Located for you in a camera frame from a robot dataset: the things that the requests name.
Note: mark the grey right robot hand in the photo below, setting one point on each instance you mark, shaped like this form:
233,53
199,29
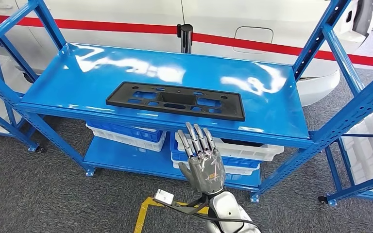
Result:
205,173

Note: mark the black plastic plate bracket part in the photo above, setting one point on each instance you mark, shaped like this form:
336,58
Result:
119,99

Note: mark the black plastic car part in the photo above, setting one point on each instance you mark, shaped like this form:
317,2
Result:
241,142

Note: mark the blue plastic crate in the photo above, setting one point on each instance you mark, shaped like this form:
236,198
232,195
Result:
125,132
238,163

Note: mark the chrome stanchion with black cap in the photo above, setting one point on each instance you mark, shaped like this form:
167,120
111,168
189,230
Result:
186,40

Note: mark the red barrier belt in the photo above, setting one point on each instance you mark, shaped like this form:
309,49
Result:
77,24
270,47

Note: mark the white car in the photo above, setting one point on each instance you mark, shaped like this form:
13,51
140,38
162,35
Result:
109,9

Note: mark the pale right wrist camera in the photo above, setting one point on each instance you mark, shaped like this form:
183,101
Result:
164,196

